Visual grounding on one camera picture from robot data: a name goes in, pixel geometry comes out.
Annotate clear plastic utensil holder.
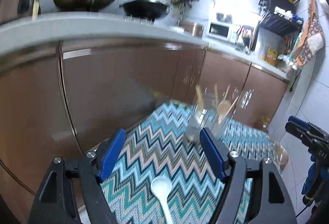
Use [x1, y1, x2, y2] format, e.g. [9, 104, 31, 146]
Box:
[185, 84, 240, 144]

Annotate right blue gloved hand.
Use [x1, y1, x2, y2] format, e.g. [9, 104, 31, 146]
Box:
[302, 154, 321, 198]

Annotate black dish rack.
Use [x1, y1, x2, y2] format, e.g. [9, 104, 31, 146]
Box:
[258, 0, 304, 37]

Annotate brown kitchen cabinets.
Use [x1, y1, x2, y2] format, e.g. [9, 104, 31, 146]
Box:
[1, 38, 288, 223]

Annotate orange patterned cloth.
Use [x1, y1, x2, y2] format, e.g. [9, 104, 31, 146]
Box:
[291, 0, 324, 68]

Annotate white microwave oven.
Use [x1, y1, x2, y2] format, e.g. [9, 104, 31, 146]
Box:
[206, 21, 239, 44]

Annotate black wok pan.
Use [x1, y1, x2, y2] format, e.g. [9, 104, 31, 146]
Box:
[120, 0, 171, 21]

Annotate yellow food package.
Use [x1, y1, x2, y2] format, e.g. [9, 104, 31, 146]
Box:
[265, 47, 278, 66]

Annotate copper pot on counter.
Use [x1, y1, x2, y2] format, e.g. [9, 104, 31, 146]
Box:
[178, 21, 204, 38]

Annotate zigzag patterned mat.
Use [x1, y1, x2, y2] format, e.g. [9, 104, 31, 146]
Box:
[99, 102, 282, 224]

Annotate beige wooden spoon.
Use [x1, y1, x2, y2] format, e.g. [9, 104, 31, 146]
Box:
[215, 100, 232, 124]

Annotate oil bottle on floor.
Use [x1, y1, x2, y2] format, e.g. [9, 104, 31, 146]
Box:
[260, 116, 271, 133]

